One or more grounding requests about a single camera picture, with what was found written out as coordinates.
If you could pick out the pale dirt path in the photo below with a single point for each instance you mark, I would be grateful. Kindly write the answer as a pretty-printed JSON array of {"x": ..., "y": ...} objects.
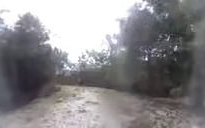
[{"x": 90, "y": 110}]

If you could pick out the low wall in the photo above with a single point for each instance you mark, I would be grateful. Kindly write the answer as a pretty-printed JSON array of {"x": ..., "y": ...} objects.
[{"x": 83, "y": 78}]

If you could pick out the dark dense trees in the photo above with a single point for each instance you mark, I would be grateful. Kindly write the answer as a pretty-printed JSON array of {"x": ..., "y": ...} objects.
[
  {"x": 156, "y": 50},
  {"x": 26, "y": 63}
]

